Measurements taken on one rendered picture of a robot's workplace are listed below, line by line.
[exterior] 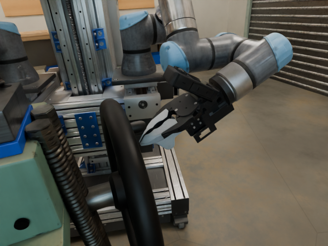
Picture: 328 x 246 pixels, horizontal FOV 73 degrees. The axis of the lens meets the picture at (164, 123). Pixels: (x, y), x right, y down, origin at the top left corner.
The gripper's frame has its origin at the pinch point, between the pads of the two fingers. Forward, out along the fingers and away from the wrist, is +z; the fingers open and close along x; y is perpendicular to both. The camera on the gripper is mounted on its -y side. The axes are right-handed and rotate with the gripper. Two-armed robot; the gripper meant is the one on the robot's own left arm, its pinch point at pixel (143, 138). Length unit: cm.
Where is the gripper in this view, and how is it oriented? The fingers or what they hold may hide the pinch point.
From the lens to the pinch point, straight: 46.1
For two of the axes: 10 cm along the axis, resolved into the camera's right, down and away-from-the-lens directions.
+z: -8.1, 5.9, 0.0
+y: 4.7, 6.4, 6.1
